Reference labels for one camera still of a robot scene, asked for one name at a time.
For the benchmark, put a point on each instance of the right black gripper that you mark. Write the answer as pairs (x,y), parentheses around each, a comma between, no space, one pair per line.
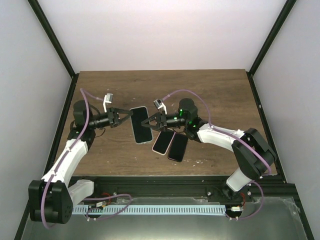
(160,118)

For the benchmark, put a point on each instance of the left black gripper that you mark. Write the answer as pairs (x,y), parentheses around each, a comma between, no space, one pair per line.
(115,112)

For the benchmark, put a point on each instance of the clear magsafe phone case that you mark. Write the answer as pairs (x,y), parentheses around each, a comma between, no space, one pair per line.
(141,126)

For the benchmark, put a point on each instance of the beige phone case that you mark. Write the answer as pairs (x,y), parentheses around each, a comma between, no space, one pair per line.
(162,145)

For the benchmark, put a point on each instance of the black phone case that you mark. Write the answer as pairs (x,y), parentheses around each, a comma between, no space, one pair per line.
(178,148)

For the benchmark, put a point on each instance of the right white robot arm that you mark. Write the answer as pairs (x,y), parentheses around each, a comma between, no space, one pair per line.
(253,154)

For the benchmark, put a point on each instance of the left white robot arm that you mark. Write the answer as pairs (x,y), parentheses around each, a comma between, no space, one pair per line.
(51,198)

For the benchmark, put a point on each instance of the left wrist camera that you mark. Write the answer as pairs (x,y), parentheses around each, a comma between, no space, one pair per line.
(108,98)

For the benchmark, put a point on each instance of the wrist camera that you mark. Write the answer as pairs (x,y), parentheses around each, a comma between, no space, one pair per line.
(160,106)
(108,98)

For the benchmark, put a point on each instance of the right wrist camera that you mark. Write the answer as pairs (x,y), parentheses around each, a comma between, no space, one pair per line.
(160,106)

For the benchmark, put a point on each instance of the black aluminium frame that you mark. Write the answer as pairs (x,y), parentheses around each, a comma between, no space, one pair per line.
(188,186)

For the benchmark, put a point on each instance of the light blue slotted cable duct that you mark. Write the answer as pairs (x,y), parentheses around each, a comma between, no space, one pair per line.
(203,210)

